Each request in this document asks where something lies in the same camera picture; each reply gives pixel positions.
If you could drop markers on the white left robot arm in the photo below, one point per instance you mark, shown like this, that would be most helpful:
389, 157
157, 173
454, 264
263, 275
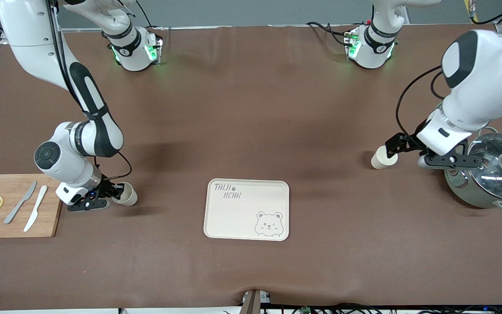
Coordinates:
482, 83

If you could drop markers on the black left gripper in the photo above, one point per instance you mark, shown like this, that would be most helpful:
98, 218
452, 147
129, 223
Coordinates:
404, 142

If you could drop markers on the white plastic cup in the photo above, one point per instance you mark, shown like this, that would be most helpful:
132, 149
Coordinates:
381, 161
128, 197

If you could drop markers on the cream tray with bear print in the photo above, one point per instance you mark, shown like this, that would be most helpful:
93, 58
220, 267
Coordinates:
242, 218

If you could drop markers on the grey-green electric cooking pot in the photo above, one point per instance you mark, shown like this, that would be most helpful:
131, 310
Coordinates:
456, 187

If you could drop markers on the grey plastic knife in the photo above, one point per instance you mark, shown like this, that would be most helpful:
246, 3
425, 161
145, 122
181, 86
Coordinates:
20, 203

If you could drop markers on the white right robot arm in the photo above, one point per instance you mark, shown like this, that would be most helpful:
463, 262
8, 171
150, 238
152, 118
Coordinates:
28, 39

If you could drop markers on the white plastic knife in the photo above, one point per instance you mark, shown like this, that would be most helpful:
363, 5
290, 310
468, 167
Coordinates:
37, 206

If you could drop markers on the brown table cover mat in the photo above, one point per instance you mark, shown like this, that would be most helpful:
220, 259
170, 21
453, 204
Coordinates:
251, 109

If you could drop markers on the glass pot lid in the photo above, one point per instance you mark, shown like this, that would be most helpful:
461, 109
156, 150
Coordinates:
490, 179

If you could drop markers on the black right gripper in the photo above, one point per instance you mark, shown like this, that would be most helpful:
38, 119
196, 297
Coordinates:
105, 189

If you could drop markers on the wooden cutting board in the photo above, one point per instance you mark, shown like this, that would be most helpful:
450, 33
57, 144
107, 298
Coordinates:
55, 218

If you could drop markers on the metal clamp bracket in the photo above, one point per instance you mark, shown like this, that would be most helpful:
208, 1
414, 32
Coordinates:
253, 303

